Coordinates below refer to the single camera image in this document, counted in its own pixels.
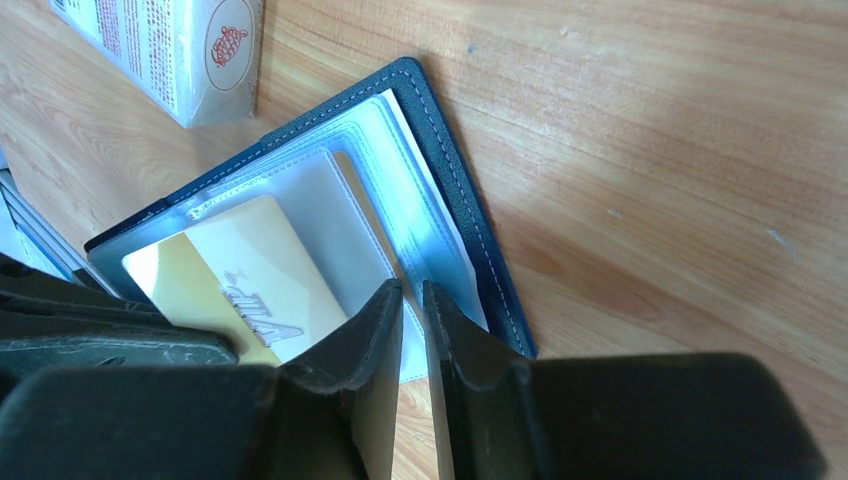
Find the navy blue card holder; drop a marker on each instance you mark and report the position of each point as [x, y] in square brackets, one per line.
[375, 187]

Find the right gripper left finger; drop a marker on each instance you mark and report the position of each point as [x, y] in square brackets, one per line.
[340, 396]

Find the gold credit card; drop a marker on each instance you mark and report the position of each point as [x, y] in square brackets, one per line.
[243, 273]

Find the red patterned tissue pack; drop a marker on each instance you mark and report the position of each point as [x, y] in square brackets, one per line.
[197, 59]

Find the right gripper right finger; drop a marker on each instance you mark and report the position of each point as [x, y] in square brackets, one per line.
[478, 424]

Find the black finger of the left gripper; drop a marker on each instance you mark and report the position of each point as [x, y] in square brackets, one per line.
[48, 322]

